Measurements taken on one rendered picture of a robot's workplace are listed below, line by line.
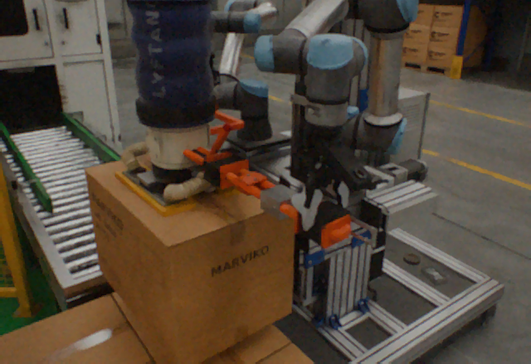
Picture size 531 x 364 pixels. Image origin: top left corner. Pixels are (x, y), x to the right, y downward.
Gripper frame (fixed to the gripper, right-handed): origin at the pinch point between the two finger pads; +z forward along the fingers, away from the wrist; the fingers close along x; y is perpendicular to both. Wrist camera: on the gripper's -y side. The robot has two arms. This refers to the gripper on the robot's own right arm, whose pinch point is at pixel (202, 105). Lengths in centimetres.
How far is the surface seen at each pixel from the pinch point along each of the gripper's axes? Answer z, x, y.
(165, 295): 31, -46, 55
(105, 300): 67, -46, 0
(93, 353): 67, -58, 23
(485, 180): 118, 298, -21
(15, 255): 82, -63, -84
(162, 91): -16, -34, 37
